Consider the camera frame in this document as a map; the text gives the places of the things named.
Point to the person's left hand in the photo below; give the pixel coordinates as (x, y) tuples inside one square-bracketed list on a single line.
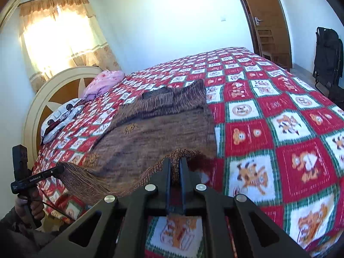
[(38, 207)]

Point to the pale blue pillow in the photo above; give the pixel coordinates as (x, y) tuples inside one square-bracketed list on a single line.
[(63, 127)]

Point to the cream and wood headboard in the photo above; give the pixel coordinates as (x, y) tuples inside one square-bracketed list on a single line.
[(35, 113)]

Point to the pink pillow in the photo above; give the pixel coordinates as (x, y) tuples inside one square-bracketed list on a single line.
[(104, 80)]

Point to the person's left forearm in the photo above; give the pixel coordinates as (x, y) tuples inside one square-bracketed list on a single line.
[(16, 236)]

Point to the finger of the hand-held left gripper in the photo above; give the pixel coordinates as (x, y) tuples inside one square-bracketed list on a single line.
[(57, 170)]

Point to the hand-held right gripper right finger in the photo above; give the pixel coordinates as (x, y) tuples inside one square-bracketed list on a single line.
[(184, 177)]

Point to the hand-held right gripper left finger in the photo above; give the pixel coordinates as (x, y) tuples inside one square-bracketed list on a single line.
[(167, 177)]

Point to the beige window curtain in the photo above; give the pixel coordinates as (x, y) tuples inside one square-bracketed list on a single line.
[(53, 40)]

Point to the brown wooden door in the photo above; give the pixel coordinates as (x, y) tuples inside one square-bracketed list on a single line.
[(263, 2)]

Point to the black folded stroller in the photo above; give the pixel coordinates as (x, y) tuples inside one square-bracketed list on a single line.
[(326, 56)]

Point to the red checkered bed sheet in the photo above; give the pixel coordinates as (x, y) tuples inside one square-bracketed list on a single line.
[(268, 113)]

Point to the brown wooden frame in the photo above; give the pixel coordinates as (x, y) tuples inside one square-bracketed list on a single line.
[(10, 2)]

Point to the brown knitted sweater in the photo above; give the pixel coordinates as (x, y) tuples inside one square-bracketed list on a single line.
[(150, 137)]

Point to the white patterned pillow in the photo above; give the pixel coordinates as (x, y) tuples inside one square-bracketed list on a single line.
[(57, 115)]

